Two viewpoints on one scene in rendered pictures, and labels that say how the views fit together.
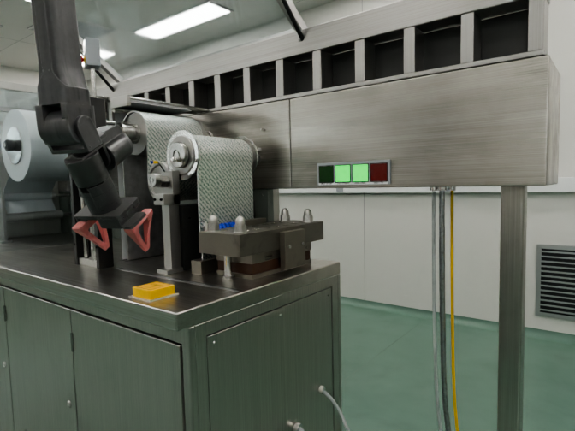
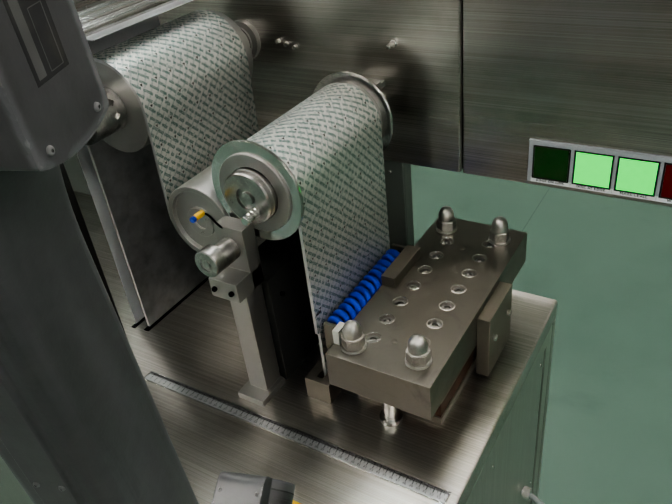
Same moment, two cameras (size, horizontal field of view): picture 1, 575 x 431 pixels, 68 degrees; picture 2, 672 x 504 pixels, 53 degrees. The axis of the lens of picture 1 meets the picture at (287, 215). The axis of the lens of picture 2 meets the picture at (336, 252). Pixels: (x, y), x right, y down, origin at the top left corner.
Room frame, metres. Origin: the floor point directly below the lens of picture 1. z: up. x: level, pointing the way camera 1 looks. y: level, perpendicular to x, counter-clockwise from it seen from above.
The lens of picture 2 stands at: (0.49, 0.25, 1.67)
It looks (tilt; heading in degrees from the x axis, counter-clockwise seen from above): 34 degrees down; 357
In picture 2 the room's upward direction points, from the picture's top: 7 degrees counter-clockwise
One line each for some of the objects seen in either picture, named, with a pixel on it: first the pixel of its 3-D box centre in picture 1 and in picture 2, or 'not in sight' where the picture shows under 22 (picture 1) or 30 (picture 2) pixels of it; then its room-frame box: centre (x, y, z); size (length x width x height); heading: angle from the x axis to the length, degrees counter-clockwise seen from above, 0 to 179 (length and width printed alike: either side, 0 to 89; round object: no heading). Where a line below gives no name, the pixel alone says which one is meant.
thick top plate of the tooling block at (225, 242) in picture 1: (266, 235); (436, 302); (1.30, 0.07, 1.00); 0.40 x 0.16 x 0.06; 142
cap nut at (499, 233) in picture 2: (307, 215); (499, 228); (1.40, -0.07, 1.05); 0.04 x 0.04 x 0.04
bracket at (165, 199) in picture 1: (167, 221); (244, 317); (1.28, 0.36, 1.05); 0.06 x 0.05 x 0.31; 142
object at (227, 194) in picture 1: (227, 199); (350, 241); (1.34, 0.19, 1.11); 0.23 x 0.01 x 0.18; 142
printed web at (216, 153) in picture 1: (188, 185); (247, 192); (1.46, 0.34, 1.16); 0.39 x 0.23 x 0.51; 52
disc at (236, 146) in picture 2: (182, 155); (256, 191); (1.28, 0.31, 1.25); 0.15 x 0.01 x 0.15; 52
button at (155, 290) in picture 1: (153, 290); not in sight; (1.00, 0.32, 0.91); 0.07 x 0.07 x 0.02; 52
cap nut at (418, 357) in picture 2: (240, 224); (417, 348); (1.15, 0.13, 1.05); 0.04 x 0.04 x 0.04
